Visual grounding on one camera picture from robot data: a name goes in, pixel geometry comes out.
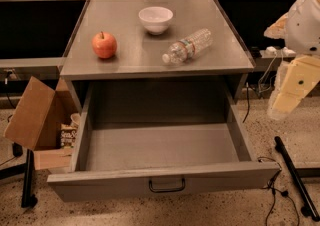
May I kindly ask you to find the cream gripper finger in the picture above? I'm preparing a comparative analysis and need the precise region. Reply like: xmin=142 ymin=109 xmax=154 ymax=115
xmin=264 ymin=13 xmax=288 ymax=39
xmin=267 ymin=55 xmax=320 ymax=120

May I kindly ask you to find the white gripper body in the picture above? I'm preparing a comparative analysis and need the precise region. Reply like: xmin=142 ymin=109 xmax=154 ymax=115
xmin=285 ymin=0 xmax=320 ymax=55

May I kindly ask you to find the clear plastic water bottle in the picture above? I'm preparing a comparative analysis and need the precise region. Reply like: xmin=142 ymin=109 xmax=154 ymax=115
xmin=162 ymin=28 xmax=212 ymax=64

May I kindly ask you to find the grey open top drawer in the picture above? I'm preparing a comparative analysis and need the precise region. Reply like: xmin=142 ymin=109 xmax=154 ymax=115
xmin=48 ymin=80 xmax=279 ymax=202

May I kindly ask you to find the white power strip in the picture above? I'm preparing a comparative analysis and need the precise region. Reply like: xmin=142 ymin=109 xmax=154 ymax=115
xmin=265 ymin=46 xmax=296 ymax=57

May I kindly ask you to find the white ceramic bowl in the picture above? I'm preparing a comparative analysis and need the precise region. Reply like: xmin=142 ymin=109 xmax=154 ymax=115
xmin=138 ymin=6 xmax=173 ymax=35

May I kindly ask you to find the grey metal cabinet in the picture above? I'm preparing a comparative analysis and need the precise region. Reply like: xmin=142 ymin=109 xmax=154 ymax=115
xmin=60 ymin=0 xmax=255 ymax=108

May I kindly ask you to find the black stand leg right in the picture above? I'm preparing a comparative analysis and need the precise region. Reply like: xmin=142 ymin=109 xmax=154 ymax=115
xmin=274 ymin=136 xmax=320 ymax=222

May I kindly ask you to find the black stand leg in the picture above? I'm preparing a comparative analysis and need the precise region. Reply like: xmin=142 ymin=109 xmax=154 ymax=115
xmin=274 ymin=136 xmax=320 ymax=222
xmin=0 ymin=150 xmax=38 ymax=208

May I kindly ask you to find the red apple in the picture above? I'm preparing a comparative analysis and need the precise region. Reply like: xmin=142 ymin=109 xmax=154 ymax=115
xmin=91 ymin=31 xmax=117 ymax=59

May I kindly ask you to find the white paper cup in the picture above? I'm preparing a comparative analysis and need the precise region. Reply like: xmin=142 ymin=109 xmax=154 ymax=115
xmin=70 ymin=113 xmax=80 ymax=127

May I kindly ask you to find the printed snack carton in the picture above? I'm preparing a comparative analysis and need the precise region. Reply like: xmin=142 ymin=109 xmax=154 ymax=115
xmin=60 ymin=124 xmax=77 ymax=148

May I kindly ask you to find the brown cardboard box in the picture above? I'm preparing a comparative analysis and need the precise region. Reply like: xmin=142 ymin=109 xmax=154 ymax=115
xmin=4 ymin=77 xmax=78 ymax=170

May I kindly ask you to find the black stand leg left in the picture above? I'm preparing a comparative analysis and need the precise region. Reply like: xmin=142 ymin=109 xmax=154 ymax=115
xmin=0 ymin=150 xmax=38 ymax=208

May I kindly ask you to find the black floor cable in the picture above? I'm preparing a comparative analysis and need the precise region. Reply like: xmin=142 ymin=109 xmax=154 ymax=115
xmin=256 ymin=156 xmax=301 ymax=226

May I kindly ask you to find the black drawer handle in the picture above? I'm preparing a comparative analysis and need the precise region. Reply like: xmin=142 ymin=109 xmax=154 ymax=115
xmin=148 ymin=178 xmax=186 ymax=194

